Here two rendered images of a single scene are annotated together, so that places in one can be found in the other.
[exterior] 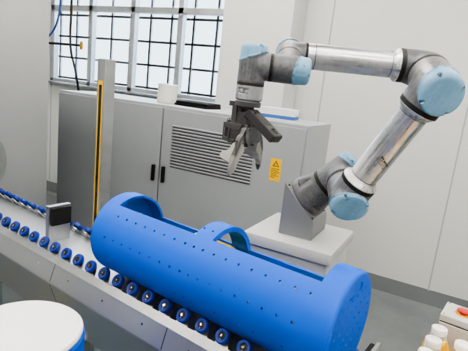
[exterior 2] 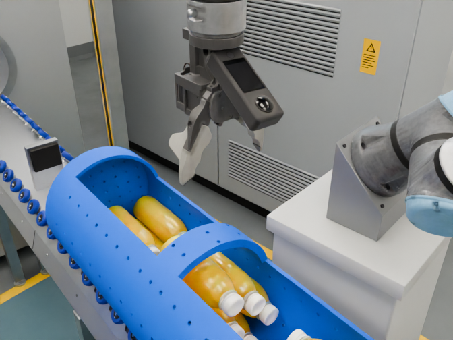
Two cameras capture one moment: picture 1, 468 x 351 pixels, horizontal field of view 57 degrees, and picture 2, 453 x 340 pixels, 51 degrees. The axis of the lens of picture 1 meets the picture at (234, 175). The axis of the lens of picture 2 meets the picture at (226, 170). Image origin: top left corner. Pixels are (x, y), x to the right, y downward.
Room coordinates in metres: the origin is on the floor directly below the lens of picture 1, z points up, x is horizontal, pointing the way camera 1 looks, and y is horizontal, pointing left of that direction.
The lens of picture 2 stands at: (0.63, -0.19, 1.77)
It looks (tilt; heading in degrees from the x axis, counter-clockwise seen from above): 31 degrees down; 16
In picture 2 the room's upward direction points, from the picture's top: straight up
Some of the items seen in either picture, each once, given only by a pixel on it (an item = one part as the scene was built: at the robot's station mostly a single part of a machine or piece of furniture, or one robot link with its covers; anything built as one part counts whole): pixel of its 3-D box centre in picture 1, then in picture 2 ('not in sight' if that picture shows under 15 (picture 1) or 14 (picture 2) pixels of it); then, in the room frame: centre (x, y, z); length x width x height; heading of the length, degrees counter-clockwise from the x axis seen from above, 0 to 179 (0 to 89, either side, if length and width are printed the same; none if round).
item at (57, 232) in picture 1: (59, 222); (46, 164); (1.73, 0.71, 1.00); 0.10 x 0.04 x 0.15; 145
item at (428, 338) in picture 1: (433, 340); not in sight; (0.97, -0.53, 1.09); 0.04 x 0.04 x 0.02
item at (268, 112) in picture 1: (278, 113); not in sight; (2.94, -0.26, 1.48); 0.24 x 0.12 x 0.08; 71
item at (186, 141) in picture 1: (176, 196); (245, 83); (3.32, 0.44, 0.72); 2.15 x 0.54 x 1.45; 63
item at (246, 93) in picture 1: (248, 94); (214, 15); (1.21, -0.02, 1.63); 0.08 x 0.08 x 0.05
